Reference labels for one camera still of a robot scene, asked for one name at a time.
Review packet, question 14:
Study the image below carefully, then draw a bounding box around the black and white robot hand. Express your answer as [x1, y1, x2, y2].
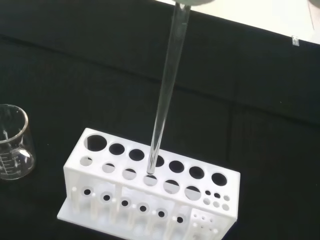
[173, 0, 215, 7]

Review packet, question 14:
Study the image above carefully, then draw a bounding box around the white test tube rack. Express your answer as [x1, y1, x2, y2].
[56, 127, 241, 240]

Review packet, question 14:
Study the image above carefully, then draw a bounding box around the clear glass beaker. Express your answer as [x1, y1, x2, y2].
[0, 104, 37, 181]

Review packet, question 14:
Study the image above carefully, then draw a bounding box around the black bench cloth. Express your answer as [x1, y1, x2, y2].
[0, 0, 320, 240]

